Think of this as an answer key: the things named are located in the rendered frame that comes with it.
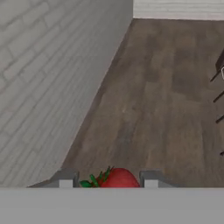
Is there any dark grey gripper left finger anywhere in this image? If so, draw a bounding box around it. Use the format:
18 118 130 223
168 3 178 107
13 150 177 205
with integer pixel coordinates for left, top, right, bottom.
27 169 81 189

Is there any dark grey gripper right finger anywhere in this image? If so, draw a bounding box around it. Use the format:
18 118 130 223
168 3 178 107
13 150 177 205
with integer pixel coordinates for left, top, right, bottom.
138 169 179 189

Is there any red strawberry with green leaves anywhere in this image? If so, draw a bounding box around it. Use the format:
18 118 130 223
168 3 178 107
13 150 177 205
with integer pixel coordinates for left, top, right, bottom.
79 165 141 189

